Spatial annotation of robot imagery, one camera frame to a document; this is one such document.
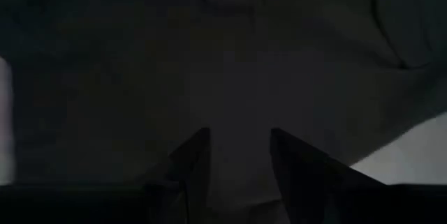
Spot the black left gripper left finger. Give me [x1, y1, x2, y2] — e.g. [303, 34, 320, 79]
[142, 127, 212, 224]

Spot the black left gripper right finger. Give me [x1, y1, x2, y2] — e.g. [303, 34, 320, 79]
[270, 127, 447, 224]

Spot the dark grey garment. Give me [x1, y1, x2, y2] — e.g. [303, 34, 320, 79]
[0, 0, 447, 218]

